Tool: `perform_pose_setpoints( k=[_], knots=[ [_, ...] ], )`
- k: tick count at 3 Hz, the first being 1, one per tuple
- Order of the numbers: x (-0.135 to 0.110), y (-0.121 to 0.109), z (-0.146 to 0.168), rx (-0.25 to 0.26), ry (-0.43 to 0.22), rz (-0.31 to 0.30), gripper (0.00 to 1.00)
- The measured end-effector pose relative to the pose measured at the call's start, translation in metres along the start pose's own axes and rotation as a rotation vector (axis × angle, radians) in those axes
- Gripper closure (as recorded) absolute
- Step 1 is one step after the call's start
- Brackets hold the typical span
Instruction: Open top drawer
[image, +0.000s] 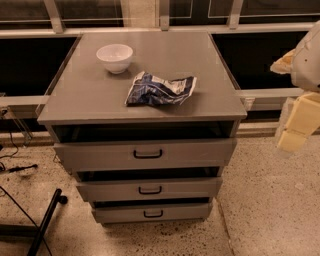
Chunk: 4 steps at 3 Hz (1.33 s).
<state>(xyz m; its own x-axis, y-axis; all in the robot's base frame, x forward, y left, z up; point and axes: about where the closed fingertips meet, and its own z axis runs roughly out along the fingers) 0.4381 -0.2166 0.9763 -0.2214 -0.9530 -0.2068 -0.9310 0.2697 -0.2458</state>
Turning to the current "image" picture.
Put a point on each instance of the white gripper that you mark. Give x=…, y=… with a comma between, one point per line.
x=308, y=65

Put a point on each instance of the grey top drawer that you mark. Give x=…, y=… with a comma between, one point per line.
x=144, y=154

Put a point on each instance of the grey drawer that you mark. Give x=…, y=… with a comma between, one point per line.
x=152, y=189
x=149, y=213
x=144, y=154

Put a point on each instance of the grey drawer cabinet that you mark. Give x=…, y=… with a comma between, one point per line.
x=88, y=103

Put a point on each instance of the grey bottom drawer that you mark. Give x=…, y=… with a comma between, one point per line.
x=149, y=213

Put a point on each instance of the grey middle drawer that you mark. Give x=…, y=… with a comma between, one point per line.
x=152, y=189

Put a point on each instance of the metal window railing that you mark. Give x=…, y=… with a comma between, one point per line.
x=257, y=100

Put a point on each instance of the crumpled blue chip bag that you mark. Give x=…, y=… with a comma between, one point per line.
x=148, y=89

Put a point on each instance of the white ceramic bowl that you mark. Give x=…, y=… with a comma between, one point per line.
x=115, y=58

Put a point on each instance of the black metal stand leg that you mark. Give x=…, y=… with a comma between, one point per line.
x=36, y=232

